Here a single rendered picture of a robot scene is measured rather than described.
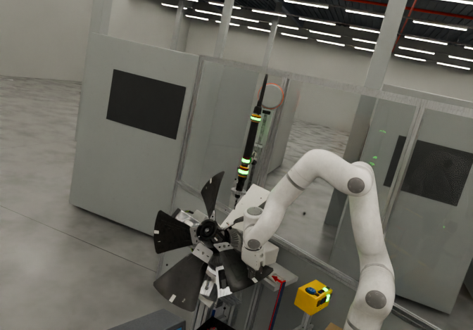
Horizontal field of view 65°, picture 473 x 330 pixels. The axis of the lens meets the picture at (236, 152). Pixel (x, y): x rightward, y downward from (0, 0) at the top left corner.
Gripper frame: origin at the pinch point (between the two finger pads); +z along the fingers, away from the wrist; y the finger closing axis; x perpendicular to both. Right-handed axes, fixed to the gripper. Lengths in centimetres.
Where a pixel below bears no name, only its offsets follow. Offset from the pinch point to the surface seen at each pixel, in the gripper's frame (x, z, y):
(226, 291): 3.8, 16.5, 12.0
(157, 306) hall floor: -21, 130, 122
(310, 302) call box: -21.9, 19.6, -17.2
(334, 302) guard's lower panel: -62, 55, -10
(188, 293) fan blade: 16.9, 16.6, 23.5
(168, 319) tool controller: 51, -24, -14
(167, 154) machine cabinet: -106, 53, 219
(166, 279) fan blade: 21.8, 12.0, 33.1
